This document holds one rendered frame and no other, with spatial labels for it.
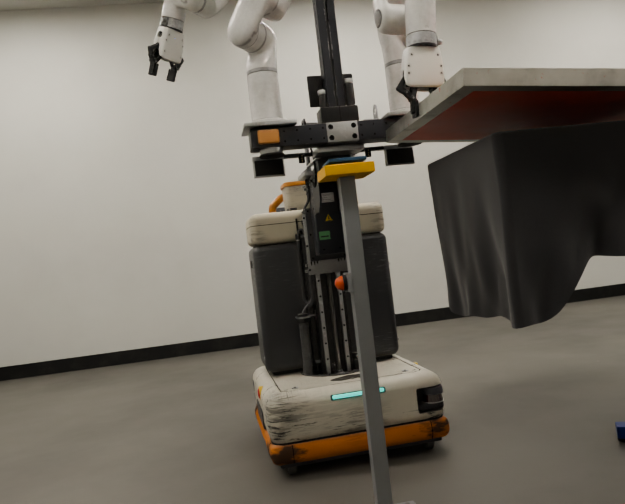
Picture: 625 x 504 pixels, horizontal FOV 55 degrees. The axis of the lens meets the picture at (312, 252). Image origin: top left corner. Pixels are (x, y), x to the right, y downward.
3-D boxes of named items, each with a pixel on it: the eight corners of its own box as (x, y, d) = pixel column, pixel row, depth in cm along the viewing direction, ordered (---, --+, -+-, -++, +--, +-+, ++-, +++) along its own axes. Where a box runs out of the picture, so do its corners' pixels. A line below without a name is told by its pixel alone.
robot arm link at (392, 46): (381, 73, 198) (375, 24, 198) (421, 68, 197) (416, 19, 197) (382, 64, 188) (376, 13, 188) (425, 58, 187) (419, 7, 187)
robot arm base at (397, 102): (378, 123, 200) (372, 77, 200) (414, 120, 203) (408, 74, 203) (392, 111, 185) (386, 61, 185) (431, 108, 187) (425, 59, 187)
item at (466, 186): (518, 331, 129) (494, 131, 129) (442, 314, 174) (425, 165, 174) (531, 329, 130) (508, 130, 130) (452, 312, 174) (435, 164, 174)
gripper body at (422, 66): (435, 49, 155) (437, 93, 155) (397, 48, 154) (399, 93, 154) (446, 38, 148) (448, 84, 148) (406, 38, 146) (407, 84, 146)
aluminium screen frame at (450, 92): (463, 86, 121) (462, 67, 121) (386, 143, 179) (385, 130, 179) (805, 86, 133) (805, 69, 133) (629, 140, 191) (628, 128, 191)
